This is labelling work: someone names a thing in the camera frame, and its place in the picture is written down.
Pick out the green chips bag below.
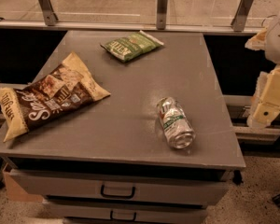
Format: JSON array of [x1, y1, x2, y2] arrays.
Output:
[[101, 30, 164, 63]]

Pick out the right metal railing bracket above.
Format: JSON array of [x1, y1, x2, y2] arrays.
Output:
[[231, 0, 254, 32]]

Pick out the upper grey drawer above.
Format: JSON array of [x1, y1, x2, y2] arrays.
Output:
[[10, 169, 228, 206]]

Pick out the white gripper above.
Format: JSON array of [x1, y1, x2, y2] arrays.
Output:
[[245, 28, 280, 128]]

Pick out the middle metal railing bracket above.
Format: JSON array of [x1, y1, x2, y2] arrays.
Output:
[[156, 0, 168, 30]]

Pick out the metal railing bracket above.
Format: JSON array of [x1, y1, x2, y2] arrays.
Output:
[[156, 0, 168, 30], [231, 0, 254, 32], [38, 0, 58, 26]]

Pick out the grey drawer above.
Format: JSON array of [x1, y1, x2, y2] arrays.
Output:
[[10, 169, 228, 206], [43, 200, 207, 224]]

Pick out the silver green 7up can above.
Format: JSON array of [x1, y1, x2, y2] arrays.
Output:
[[156, 97, 195, 149]]

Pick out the lower grey drawer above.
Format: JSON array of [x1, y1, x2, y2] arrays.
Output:
[[43, 200, 207, 224]]

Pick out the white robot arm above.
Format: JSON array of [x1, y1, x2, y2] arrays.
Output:
[[245, 11, 280, 128]]

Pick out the left metal railing bracket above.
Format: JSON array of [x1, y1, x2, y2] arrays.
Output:
[[38, 0, 58, 26]]

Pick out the brown yellow chips bag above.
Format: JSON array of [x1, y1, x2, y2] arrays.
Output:
[[0, 52, 110, 142]]

